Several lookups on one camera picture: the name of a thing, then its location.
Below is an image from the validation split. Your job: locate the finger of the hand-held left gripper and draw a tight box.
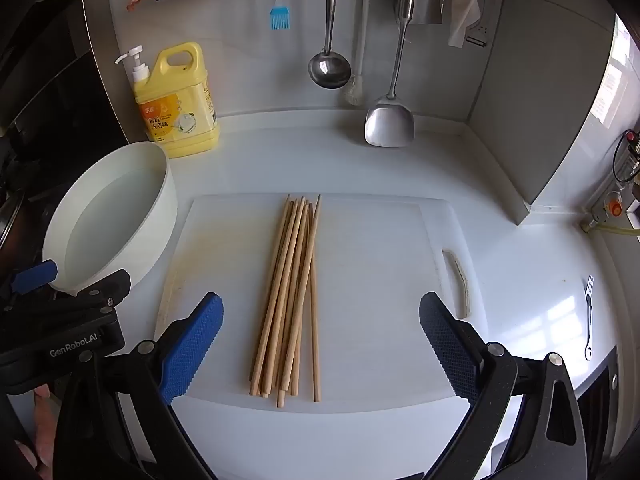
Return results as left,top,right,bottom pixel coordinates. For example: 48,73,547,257
47,269,132,318
0,259,58,307

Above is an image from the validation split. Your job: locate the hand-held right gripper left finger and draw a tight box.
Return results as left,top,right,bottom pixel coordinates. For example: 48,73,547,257
55,291,224,480

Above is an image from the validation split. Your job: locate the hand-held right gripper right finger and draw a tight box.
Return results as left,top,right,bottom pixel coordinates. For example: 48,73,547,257
419,291,588,480

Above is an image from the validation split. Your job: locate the white round basin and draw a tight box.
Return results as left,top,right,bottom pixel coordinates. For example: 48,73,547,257
41,141,178,297

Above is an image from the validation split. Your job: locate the bunch of wooden chopsticks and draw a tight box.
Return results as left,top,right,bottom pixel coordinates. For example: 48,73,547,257
249,193,322,408

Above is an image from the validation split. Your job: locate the person's left hand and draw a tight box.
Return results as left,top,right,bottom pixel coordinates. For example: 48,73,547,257
15,384,63,471

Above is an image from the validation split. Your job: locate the white plastic cutting board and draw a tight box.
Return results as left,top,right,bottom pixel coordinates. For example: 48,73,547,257
154,192,488,416

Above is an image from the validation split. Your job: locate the steel fork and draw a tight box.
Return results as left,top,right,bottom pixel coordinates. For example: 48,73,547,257
584,275,596,362

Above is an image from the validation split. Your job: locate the yellow dish soap bottle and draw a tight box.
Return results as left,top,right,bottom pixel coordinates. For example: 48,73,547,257
114,41,221,160

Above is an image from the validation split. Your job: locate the black range hood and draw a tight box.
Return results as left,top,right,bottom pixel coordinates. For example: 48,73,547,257
0,0,133,161

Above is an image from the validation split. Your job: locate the gas valve with orange knob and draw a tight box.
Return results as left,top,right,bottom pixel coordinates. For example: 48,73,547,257
602,195,628,221

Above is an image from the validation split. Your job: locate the steel spatula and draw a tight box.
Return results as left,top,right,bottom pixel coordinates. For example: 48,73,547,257
364,0,418,148

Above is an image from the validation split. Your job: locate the steel ladle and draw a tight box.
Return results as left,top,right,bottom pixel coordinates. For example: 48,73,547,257
308,0,352,90

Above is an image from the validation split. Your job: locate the steel peeler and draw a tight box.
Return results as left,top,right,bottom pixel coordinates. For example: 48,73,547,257
465,10,488,48

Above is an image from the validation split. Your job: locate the white bottle brush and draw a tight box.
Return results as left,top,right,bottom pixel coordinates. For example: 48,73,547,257
341,0,373,107

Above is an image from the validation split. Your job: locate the window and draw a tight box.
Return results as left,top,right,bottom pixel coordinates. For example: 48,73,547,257
590,12,640,128

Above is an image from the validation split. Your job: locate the beige hanging cloth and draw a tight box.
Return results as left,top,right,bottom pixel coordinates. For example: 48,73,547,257
417,0,483,49

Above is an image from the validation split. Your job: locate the yellow gas hose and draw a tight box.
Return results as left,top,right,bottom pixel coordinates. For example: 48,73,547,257
592,221,640,237

